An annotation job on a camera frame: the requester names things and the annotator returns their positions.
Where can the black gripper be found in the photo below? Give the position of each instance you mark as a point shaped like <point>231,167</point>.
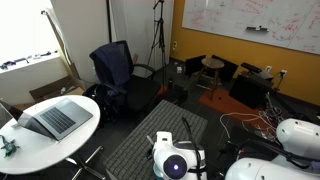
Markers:
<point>149,154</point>

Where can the white pen with blue cap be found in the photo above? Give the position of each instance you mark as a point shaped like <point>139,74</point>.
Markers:
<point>150,140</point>

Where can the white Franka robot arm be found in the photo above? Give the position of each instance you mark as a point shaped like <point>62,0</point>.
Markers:
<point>286,150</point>

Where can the black office chair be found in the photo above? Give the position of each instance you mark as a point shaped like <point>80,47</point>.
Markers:
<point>136,90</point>

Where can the black bag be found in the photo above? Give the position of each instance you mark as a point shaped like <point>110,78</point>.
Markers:
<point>176,94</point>

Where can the dark bottle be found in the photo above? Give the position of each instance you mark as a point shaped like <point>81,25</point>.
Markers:
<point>170,83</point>

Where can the small white box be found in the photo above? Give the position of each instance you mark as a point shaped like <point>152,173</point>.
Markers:
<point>179,69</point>

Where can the orange rug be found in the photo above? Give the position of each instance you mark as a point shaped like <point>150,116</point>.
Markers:
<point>230,106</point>

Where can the navy blue cloth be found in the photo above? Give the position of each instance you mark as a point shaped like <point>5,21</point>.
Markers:
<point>111,65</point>

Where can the grey open laptop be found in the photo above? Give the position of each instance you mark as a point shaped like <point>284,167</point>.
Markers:
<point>56,118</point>

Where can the black flat panel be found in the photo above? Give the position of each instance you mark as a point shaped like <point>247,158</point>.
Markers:
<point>195,65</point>
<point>230,70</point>

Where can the round white table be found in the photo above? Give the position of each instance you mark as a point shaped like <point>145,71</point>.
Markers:
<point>40,150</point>

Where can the round wooden stool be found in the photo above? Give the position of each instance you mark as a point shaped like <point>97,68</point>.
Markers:
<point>212,63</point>

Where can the large open cardboard box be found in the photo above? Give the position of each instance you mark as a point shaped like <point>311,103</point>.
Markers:
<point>53,88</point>

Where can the black equipment case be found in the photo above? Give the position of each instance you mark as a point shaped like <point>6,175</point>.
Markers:
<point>250,90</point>

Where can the green toy figure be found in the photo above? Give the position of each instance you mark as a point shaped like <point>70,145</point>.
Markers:
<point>8,147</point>

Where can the black whiteboard eraser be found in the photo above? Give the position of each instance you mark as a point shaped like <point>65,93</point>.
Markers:
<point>257,28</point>

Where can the whiteboard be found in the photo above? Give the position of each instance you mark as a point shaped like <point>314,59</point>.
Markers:
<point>253,16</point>

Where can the black camera tripod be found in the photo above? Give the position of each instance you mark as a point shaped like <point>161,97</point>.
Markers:
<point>160,40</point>

